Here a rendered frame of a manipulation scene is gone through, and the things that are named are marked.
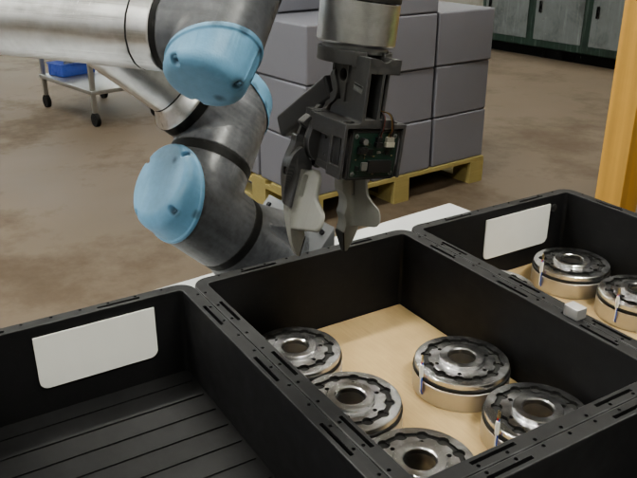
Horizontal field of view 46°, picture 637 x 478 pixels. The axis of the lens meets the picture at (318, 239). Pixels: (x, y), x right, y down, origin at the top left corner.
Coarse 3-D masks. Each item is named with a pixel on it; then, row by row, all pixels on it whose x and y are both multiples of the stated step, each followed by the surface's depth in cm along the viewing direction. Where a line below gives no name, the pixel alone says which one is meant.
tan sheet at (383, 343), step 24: (384, 312) 97; (408, 312) 97; (336, 336) 92; (360, 336) 92; (384, 336) 92; (408, 336) 92; (432, 336) 92; (360, 360) 87; (384, 360) 87; (408, 360) 87; (408, 384) 82; (408, 408) 78; (432, 408) 78; (456, 432) 74
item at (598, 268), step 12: (540, 252) 107; (552, 252) 107; (588, 252) 107; (552, 264) 103; (600, 264) 104; (552, 276) 101; (564, 276) 100; (576, 276) 100; (588, 276) 100; (600, 276) 100
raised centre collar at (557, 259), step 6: (558, 252) 105; (564, 252) 105; (570, 252) 105; (576, 252) 105; (558, 258) 104; (564, 258) 105; (576, 258) 105; (582, 258) 104; (588, 258) 104; (558, 264) 103; (564, 264) 102; (570, 264) 102; (576, 264) 102; (582, 264) 102; (588, 264) 102
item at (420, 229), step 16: (560, 192) 110; (576, 192) 110; (496, 208) 104; (512, 208) 105; (608, 208) 104; (432, 224) 98; (448, 224) 99; (432, 240) 94; (464, 256) 89; (496, 272) 85; (528, 288) 81; (560, 304) 78; (592, 320) 75; (624, 336) 72
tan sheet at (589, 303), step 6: (528, 264) 111; (510, 270) 109; (516, 270) 109; (522, 270) 109; (528, 270) 109; (528, 276) 107; (564, 300) 100; (570, 300) 100; (576, 300) 100; (582, 300) 100; (588, 300) 100; (594, 300) 100; (588, 306) 99; (588, 312) 97; (594, 312) 97; (594, 318) 96; (600, 318) 96; (618, 330) 93; (624, 330) 93; (630, 336) 92; (636, 336) 92
